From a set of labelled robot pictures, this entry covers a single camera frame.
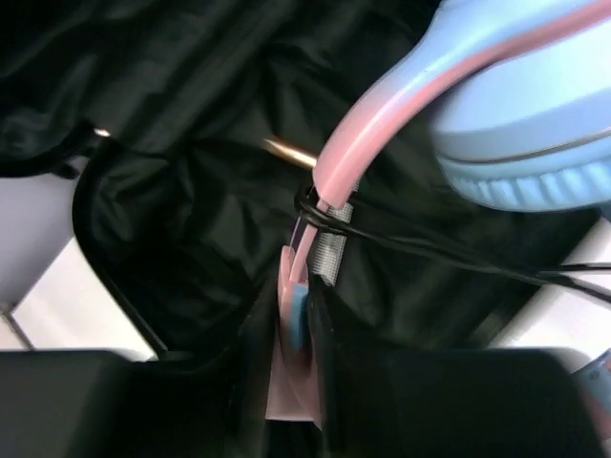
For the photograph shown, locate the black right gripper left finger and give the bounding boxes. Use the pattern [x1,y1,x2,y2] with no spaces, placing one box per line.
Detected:
[1,350,265,457]

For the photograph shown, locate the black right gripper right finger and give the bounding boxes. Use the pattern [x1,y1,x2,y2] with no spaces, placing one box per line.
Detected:
[324,349,605,457]

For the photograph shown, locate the black ribbed hard suitcase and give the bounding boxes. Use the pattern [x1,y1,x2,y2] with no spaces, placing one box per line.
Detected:
[1,1,610,457]

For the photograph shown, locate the black headphone cable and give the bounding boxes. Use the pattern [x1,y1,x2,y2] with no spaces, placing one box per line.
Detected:
[295,183,611,304]

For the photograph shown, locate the pink and blue headphones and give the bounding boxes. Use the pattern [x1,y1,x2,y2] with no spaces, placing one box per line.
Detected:
[266,1,610,424]

